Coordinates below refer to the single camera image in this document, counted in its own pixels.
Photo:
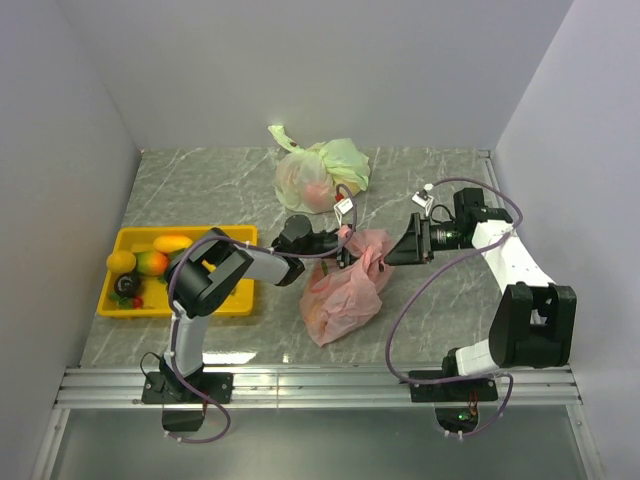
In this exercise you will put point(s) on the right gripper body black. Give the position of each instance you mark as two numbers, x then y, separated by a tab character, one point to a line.
445	236

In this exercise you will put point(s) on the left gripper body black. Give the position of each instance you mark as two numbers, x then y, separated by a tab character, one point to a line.
323	243

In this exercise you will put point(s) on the pink plastic bag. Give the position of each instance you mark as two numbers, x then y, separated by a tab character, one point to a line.
338	301

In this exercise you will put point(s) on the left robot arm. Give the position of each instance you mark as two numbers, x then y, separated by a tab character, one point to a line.
201	278

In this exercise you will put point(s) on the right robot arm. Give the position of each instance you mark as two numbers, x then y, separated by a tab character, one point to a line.
534	321

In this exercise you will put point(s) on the green plastic bag with fruits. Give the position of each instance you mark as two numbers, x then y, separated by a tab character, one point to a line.
306	178

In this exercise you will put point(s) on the yellow mango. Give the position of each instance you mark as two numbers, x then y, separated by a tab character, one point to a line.
167	244

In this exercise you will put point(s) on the red green mango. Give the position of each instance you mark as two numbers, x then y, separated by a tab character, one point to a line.
151	263

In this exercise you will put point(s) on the yellow plastic tray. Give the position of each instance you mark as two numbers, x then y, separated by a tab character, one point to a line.
152	299

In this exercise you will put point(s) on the dark mangosteen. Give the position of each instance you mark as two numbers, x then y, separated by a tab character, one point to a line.
127	285

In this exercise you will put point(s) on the yellow lemon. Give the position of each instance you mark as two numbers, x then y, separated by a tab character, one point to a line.
121	262

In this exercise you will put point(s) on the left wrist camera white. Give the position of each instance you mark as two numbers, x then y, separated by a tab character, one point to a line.
343	207

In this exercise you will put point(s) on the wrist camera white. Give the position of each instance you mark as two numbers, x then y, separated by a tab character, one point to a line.
343	207
424	198

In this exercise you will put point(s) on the right side aluminium rail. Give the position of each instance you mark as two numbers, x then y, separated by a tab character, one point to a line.
485	157

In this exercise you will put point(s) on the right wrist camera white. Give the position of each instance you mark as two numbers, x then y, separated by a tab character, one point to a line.
424	198

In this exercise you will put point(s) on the aluminium mounting rail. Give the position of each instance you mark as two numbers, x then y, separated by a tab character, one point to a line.
301	387

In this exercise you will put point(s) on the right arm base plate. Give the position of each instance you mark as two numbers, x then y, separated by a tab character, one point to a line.
423	389

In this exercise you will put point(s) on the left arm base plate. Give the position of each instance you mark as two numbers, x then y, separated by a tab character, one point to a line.
164	388

